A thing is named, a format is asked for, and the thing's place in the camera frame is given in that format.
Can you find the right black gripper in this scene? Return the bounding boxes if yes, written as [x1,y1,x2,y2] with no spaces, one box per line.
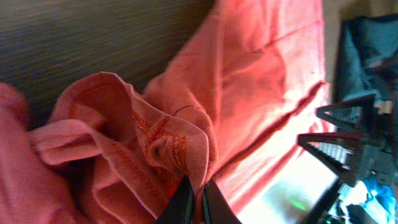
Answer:
[297,90,397,188]

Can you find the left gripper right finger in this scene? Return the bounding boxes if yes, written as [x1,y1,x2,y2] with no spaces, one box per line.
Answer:
[202,179,242,224]

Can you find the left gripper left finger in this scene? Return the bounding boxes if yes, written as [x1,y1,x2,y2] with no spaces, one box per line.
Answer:
[155,176,195,224]

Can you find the red printed t-shirt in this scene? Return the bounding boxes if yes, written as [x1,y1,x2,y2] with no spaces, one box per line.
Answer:
[1,0,329,223]

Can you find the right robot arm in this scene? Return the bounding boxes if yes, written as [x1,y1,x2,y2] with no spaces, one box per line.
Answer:
[297,91,397,223]

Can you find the dark grey t-shirt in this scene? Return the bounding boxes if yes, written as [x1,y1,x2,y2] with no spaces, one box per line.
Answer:
[335,14,397,102]

